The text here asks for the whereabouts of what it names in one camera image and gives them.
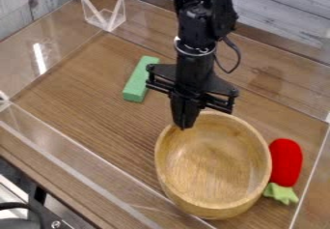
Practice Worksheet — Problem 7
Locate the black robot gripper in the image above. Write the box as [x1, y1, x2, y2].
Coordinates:
[147, 54, 238, 130]

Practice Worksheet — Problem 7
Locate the green rectangular block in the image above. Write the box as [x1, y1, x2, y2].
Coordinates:
[123, 55, 160, 103]

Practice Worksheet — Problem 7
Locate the brown wooden bowl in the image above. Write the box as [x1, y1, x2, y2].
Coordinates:
[155, 111, 273, 220]

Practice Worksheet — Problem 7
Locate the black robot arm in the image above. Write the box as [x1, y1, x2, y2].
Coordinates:
[146, 0, 238, 129]

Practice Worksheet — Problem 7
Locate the red plush strawberry toy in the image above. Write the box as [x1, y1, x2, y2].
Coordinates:
[263, 138, 303, 205]

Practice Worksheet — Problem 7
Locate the black cable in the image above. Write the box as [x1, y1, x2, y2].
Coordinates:
[211, 34, 242, 74]

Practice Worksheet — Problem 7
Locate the clear acrylic corner bracket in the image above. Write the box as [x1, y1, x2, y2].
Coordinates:
[81, 0, 127, 32]

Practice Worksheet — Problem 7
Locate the black metal table bracket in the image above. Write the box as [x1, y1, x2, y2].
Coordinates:
[28, 186, 75, 229]

